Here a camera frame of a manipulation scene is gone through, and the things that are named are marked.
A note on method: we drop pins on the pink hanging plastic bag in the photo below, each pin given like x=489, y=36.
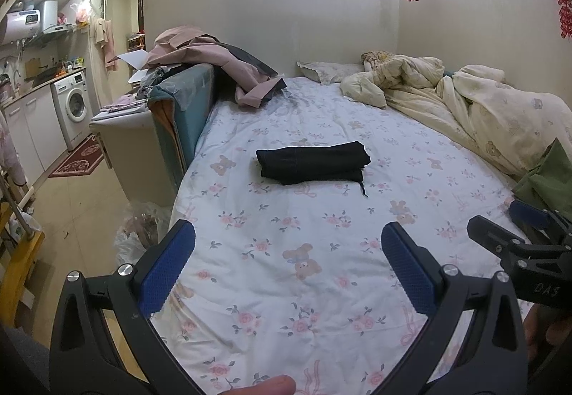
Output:
x=82, y=12

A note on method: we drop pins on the white paper sheet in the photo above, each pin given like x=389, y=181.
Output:
x=134, y=59

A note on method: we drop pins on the red patterned rug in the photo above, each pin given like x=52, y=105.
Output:
x=78, y=158

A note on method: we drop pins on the teal padded headboard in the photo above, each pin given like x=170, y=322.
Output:
x=187, y=104

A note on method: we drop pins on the glass range hood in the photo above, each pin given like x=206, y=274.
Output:
x=60, y=28

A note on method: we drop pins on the black pants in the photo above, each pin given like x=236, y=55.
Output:
x=313, y=162

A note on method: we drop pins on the pink hanging towel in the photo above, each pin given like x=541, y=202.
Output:
x=105, y=44

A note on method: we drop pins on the person's right hand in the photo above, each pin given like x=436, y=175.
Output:
x=538, y=332

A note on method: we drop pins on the pink cloth pile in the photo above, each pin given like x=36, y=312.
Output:
x=196, y=50

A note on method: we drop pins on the white kitchen base cabinets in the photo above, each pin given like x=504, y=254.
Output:
x=31, y=135

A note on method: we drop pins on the person's left hand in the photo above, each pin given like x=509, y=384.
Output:
x=263, y=387

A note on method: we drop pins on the green cloth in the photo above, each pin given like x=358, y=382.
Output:
x=549, y=185

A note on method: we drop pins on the cream bear-print quilt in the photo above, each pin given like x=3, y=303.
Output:
x=482, y=117

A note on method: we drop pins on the white water heater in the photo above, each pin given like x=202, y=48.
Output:
x=27, y=21

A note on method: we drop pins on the leopard-print pillow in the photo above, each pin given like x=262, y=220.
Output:
x=377, y=58

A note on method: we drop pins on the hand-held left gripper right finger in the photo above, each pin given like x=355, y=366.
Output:
x=409, y=272

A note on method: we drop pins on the yellow stool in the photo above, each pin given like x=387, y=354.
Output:
x=20, y=269

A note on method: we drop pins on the white bedside cabinet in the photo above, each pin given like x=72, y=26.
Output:
x=129, y=153

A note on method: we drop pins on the clear plastic bag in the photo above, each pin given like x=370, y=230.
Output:
x=143, y=229

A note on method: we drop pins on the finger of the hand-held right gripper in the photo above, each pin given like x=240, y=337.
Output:
x=491, y=236
x=529, y=214

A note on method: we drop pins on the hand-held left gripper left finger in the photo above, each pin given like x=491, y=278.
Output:
x=165, y=269

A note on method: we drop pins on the floral bed sheet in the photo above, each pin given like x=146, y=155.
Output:
x=321, y=243

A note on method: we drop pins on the white washing machine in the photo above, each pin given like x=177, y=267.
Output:
x=73, y=106

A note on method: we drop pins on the pale floral pillow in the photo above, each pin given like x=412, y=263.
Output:
x=330, y=72

